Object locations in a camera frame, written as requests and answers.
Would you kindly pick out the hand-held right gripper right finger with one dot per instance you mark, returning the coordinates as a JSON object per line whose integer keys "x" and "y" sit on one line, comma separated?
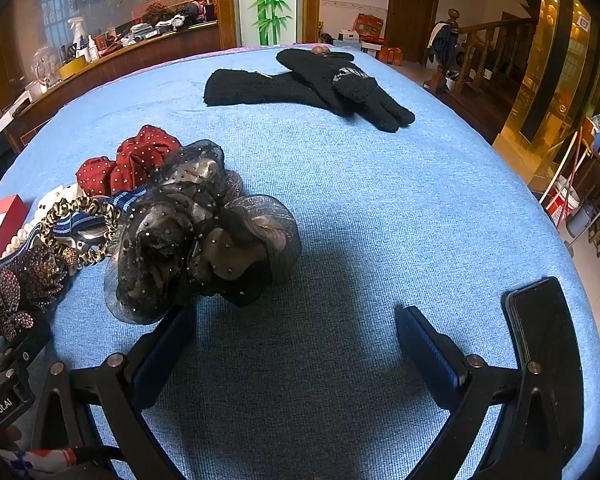
{"x": 425, "y": 355}

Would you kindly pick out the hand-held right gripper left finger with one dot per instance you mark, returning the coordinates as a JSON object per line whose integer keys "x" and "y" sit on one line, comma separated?
{"x": 160, "y": 355}

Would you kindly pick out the black tulle scrunchie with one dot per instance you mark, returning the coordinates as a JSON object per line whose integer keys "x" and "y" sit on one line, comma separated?
{"x": 180, "y": 240}

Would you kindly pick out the red gift box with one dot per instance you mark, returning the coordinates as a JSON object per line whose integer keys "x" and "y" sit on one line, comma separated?
{"x": 0, "y": 215}

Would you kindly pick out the white cherry print scrunchie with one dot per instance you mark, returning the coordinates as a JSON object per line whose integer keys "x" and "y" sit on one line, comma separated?
{"x": 62, "y": 196}

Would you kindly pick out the person's left forearm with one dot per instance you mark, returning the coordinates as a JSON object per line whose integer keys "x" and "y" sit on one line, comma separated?
{"x": 30, "y": 462}

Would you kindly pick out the rhinestone butterfly hair clip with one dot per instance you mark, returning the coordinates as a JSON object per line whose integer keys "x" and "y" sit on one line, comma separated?
{"x": 2, "y": 305}

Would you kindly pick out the brown sequin hair bow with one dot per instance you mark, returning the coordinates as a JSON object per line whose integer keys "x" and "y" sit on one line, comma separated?
{"x": 40, "y": 272}

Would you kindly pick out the white pearl headband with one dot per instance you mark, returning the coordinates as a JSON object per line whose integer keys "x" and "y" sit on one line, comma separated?
{"x": 17, "y": 242}

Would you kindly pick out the leopard print scrunchie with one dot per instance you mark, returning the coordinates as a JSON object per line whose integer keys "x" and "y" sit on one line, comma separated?
{"x": 100, "y": 210}

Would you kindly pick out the blue tablecloth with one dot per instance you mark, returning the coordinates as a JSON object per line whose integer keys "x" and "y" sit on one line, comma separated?
{"x": 360, "y": 200}

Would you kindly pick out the red dotted scrunchie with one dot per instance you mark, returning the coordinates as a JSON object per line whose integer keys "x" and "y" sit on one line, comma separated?
{"x": 130, "y": 160}

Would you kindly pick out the white bucket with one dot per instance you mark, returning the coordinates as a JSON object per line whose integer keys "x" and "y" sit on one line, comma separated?
{"x": 562, "y": 207}

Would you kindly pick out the black knit cloth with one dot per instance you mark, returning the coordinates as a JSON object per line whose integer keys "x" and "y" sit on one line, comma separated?
{"x": 250, "y": 87}

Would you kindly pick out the wooden counter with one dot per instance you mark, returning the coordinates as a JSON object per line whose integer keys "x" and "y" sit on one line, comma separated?
{"x": 130, "y": 65}

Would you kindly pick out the black knit glove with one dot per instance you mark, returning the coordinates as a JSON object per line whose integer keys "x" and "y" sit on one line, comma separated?
{"x": 330, "y": 75}

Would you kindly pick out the golden glass cabinet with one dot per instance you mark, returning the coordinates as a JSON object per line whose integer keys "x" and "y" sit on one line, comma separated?
{"x": 550, "y": 70}

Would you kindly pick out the dark jacket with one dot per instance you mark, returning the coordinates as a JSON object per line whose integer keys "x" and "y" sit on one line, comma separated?
{"x": 445, "y": 42}

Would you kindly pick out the small brown round object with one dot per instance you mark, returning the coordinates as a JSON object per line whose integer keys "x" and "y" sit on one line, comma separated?
{"x": 321, "y": 50}

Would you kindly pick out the wooden stair railing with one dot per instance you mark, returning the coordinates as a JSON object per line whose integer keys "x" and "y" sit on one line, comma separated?
{"x": 495, "y": 40}

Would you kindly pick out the red cardboard boxes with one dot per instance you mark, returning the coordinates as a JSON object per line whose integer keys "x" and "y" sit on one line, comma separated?
{"x": 369, "y": 25}

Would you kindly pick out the dark wooden door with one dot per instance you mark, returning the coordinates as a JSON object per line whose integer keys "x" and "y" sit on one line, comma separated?
{"x": 412, "y": 5}

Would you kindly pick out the bamboo wall poster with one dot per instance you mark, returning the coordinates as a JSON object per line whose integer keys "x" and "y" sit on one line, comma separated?
{"x": 267, "y": 5}

